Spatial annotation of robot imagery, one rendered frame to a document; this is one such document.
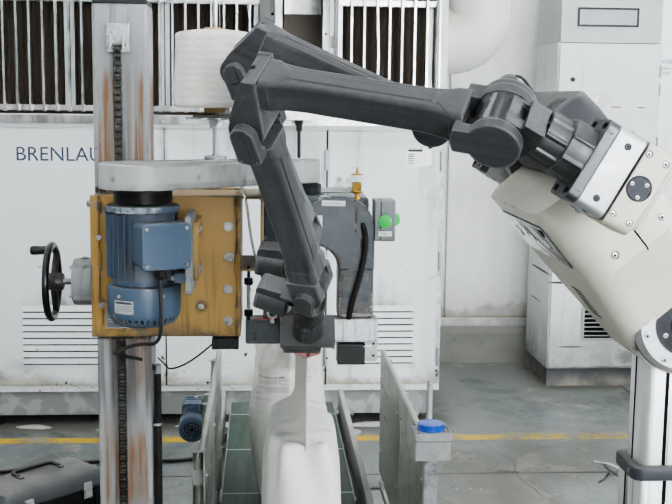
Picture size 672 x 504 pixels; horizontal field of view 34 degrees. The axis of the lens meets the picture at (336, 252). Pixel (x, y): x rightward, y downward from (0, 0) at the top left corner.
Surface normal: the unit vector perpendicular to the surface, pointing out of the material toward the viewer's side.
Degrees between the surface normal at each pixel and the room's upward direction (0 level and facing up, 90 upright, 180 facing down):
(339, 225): 90
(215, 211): 90
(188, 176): 90
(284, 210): 129
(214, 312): 90
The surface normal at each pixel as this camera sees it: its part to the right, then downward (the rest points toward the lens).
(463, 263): 0.07, 0.14
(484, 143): -0.33, 0.72
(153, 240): 0.48, 0.12
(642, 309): 0.40, 0.54
